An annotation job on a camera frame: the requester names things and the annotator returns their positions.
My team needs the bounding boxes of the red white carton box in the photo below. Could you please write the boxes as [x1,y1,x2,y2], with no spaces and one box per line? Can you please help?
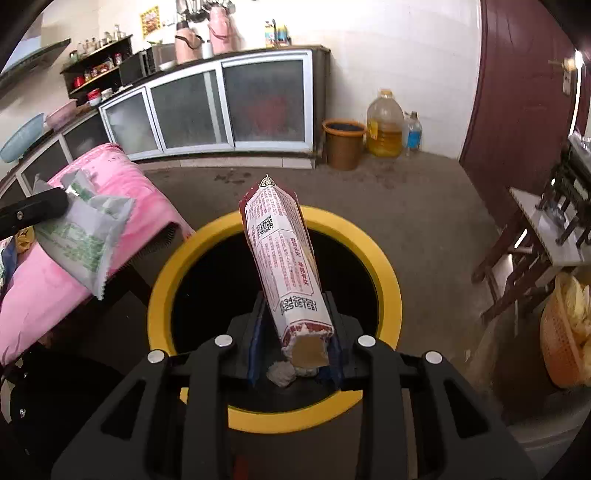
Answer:
[239,174,334,377]

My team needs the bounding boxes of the yellow wall poster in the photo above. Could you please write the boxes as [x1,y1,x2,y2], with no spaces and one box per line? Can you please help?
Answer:
[141,6,161,38]

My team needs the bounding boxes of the large cooking oil jug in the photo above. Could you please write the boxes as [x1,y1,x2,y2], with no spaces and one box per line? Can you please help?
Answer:
[367,90,403,158]

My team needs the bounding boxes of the dark range hood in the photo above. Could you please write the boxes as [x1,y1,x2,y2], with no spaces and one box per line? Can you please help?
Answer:
[0,38,72,93]

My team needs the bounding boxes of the black microwave oven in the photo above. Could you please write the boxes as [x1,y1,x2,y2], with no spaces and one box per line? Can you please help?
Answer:
[119,48,155,86]

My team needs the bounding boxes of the pink plastic basin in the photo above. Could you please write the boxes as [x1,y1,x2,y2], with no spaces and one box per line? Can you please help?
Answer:
[45,99,79,130]

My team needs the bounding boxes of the wooden stool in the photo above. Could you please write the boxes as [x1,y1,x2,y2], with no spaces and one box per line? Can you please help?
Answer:
[471,187,591,324]

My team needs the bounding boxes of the brown plastic bucket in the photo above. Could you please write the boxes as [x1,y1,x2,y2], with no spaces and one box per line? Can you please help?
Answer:
[322,119,368,171]

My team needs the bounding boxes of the yellow snack packet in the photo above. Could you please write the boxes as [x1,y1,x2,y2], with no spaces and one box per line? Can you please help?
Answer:
[14,226,38,252]

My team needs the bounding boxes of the pile of cabbage leaves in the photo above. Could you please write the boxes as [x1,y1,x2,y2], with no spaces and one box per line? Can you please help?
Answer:
[558,277,591,352]

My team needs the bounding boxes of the dark red door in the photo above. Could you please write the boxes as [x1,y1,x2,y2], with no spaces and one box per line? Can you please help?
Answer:
[459,0,585,227]

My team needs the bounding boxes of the low kitchen counter cabinet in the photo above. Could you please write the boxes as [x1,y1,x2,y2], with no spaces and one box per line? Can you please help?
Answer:
[0,111,109,199]

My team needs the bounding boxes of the steel box appliance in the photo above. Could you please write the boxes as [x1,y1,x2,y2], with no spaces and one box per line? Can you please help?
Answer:
[152,44,177,70]

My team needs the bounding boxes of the hanging kitchen utensils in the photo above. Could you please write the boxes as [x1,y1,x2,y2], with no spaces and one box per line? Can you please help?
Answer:
[178,0,236,24]

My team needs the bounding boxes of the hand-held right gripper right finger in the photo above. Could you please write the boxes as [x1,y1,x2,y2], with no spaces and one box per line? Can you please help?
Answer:
[322,292,539,480]

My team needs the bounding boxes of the yellow rimmed trash bin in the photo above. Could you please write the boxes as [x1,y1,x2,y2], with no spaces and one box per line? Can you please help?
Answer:
[148,206,402,432]

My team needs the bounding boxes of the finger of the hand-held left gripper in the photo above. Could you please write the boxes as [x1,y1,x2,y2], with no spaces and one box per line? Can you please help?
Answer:
[0,187,69,238]

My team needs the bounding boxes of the blue plastic basin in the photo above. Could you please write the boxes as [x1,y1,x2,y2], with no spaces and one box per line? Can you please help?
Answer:
[0,113,47,163]

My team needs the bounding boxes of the pink thermos with dark handle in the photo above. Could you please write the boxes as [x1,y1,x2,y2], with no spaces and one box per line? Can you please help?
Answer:
[174,21,204,64]

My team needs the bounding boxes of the crumpled white paper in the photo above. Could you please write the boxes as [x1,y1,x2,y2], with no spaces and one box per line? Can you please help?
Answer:
[268,362,298,386]

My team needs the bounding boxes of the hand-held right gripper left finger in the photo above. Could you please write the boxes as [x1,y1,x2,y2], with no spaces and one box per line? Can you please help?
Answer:
[51,302,269,480]

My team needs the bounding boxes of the glass door kitchen cabinet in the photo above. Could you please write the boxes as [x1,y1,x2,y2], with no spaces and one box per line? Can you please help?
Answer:
[99,46,331,161]

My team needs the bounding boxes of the dark wooden spice shelf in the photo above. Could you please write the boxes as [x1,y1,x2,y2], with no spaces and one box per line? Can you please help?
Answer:
[61,34,134,107]

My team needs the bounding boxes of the pink floral table cloth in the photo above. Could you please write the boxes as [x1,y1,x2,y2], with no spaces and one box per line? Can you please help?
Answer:
[0,143,195,365]

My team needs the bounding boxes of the green white snack packet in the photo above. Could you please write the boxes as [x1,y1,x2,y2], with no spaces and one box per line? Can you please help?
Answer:
[33,168,136,301]

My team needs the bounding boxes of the blue packet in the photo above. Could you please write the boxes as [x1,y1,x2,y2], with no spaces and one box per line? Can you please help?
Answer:
[0,240,19,289]

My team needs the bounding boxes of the metal noodle machine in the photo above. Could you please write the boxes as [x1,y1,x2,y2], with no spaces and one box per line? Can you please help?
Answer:
[536,134,591,245]

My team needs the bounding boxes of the metal door handle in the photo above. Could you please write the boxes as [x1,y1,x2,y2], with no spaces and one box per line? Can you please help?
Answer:
[549,59,573,95]

